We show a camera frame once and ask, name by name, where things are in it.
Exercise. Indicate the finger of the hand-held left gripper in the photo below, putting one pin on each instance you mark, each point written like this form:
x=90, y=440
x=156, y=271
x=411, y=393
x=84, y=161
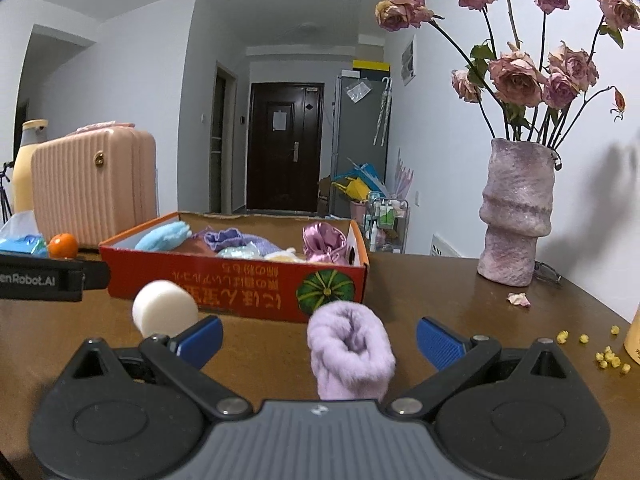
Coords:
x=97, y=275

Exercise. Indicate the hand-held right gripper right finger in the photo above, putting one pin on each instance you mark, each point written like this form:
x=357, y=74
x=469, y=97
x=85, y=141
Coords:
x=440, y=342

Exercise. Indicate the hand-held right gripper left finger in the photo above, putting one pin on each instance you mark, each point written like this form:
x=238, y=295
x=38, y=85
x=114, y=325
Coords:
x=202, y=340

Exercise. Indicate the white foam cylinder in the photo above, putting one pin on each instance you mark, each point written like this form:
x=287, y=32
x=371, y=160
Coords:
x=162, y=307

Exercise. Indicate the orange cardboard box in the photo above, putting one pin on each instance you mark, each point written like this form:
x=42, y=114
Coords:
x=240, y=290

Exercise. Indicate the blue plush toy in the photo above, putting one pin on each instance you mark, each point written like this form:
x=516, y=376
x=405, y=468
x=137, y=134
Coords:
x=162, y=237

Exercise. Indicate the purple fuzzy sock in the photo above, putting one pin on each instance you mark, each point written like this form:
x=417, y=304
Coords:
x=350, y=355

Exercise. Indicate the pink layered sponge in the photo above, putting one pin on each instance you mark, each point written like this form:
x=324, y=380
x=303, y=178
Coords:
x=196, y=248

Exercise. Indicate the white and yellow plush toy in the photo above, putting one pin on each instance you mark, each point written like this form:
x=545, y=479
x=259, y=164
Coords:
x=285, y=256

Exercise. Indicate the pink satin pouch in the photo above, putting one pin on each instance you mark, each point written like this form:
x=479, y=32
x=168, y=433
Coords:
x=325, y=242

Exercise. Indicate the blue soft tissue pack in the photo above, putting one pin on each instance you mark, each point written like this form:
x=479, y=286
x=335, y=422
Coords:
x=22, y=240

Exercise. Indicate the orange fruit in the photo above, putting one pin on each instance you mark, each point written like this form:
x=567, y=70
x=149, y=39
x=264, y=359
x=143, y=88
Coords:
x=63, y=246

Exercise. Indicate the pink ribbed suitcase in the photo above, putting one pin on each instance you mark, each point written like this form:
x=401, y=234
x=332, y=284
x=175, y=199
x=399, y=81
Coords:
x=95, y=190

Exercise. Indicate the fallen pink petal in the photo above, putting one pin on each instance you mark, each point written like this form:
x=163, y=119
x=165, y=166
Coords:
x=518, y=300

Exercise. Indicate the black tripod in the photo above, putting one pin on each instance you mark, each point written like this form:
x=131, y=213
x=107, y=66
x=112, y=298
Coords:
x=5, y=195

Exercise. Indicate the yellow thermos jug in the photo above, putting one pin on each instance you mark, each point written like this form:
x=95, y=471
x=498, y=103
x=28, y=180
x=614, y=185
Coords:
x=27, y=160

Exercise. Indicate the black eyeglasses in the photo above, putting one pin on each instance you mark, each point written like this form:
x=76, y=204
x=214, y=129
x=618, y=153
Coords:
x=547, y=272

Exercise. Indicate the pink folded cloth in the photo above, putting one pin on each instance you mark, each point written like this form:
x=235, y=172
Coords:
x=100, y=127

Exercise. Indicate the pink textured vase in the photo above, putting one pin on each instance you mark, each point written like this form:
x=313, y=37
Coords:
x=517, y=210

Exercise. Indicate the pink bucket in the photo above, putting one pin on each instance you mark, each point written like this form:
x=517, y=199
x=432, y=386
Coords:
x=359, y=210

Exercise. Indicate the scattered yellow popcorn bits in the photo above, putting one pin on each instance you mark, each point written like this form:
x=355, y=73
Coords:
x=609, y=360

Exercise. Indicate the purple decorative sticks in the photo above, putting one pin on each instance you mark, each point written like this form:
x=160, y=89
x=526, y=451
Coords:
x=404, y=175

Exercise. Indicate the pile of blue yellow bags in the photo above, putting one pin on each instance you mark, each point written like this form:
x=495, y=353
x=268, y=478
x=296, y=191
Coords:
x=357, y=182

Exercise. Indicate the brown floor carton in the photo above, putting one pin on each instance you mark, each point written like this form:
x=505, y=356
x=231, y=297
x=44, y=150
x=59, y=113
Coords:
x=325, y=195

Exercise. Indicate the dark wooden entrance door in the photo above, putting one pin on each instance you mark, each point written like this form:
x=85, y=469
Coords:
x=285, y=170

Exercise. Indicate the grey refrigerator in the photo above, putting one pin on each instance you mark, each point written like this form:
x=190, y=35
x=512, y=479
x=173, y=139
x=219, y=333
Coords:
x=357, y=130

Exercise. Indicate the white paper notice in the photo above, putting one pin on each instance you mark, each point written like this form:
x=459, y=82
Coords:
x=279, y=120

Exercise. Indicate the white folded umbrella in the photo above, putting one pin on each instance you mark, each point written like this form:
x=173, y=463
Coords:
x=383, y=110

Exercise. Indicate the clear plastic bag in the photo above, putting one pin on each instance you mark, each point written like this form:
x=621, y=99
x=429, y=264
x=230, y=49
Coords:
x=358, y=91

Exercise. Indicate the dried pink roses bouquet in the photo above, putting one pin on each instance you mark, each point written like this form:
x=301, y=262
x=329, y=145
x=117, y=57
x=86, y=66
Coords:
x=517, y=75

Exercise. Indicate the yellow and black box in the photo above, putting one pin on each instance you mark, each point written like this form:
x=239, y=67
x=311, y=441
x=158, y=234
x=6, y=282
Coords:
x=371, y=67

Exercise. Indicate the white wall heater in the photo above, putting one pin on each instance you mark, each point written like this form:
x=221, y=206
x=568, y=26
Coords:
x=446, y=246

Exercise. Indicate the side door frame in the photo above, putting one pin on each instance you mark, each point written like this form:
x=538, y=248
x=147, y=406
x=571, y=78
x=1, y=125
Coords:
x=220, y=135

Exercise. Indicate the white wall panel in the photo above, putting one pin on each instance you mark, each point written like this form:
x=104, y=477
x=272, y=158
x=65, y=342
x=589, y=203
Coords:
x=409, y=60

